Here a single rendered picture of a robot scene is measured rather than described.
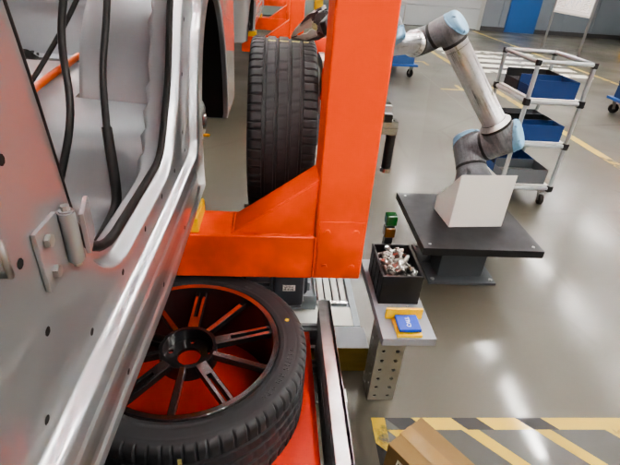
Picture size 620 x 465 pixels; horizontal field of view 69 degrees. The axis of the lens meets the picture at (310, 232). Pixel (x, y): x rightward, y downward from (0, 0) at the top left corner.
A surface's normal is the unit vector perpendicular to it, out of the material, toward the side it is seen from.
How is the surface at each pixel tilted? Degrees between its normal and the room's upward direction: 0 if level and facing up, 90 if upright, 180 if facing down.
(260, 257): 90
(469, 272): 90
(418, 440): 0
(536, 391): 0
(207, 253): 90
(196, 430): 0
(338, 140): 90
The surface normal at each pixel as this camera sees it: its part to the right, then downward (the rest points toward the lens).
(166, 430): 0.07, -0.86
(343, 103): 0.06, 0.52
